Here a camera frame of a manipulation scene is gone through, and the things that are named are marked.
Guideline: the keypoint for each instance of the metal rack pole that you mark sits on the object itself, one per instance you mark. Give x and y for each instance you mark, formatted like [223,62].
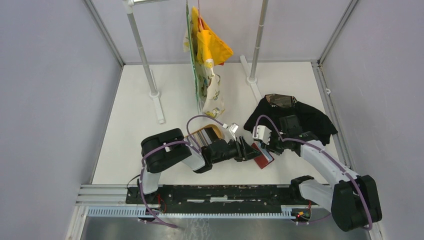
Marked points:
[250,69]
[154,93]

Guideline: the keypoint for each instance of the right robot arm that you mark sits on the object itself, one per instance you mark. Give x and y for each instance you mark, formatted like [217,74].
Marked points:
[351,199]

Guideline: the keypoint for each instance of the yellow floral hanging cloth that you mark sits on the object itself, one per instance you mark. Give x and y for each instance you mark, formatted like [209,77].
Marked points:
[210,51]

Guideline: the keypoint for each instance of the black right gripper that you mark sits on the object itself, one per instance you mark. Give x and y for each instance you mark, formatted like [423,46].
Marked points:
[277,151]

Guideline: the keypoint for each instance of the right metal rack pole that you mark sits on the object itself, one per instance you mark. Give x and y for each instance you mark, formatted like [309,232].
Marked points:
[250,69]

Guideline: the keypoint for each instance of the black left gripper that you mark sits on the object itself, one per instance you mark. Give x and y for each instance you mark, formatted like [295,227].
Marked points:
[245,152]

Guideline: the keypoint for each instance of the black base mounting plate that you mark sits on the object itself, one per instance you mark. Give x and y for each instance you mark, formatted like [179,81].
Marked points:
[218,199]

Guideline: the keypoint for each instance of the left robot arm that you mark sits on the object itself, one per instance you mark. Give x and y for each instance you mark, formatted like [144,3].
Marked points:
[199,152]

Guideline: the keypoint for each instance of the black shirt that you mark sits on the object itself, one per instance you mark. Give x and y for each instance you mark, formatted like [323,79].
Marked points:
[277,106]

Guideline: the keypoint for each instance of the green hanging cloth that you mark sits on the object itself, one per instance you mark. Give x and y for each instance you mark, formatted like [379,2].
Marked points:
[192,57]

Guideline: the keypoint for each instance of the left metal rack pole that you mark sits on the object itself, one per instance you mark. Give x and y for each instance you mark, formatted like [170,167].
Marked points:
[154,93]

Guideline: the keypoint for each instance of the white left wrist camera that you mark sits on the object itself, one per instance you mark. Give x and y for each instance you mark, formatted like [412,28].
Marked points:
[231,130]

